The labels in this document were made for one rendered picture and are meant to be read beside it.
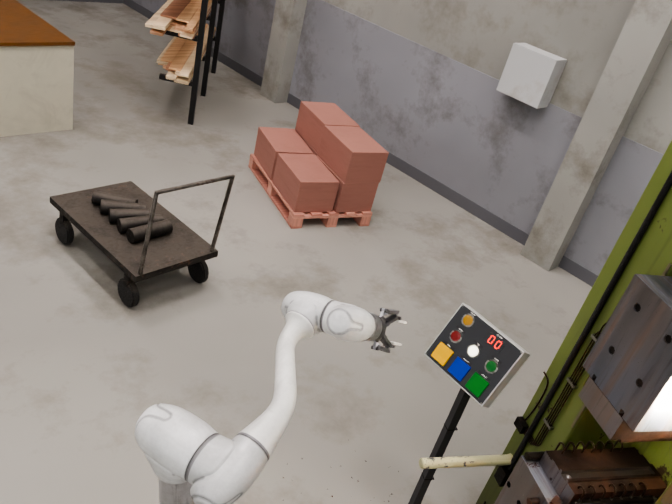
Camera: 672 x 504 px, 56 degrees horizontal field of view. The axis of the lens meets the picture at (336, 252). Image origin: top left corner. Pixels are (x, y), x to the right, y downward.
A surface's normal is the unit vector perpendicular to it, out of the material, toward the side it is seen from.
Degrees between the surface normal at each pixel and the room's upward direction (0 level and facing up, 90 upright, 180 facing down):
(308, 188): 90
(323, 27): 90
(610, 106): 90
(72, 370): 0
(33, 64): 90
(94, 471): 0
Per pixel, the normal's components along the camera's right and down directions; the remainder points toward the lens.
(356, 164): 0.44, 0.55
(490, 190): -0.70, 0.22
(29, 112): 0.69, 0.51
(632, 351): -0.95, -0.07
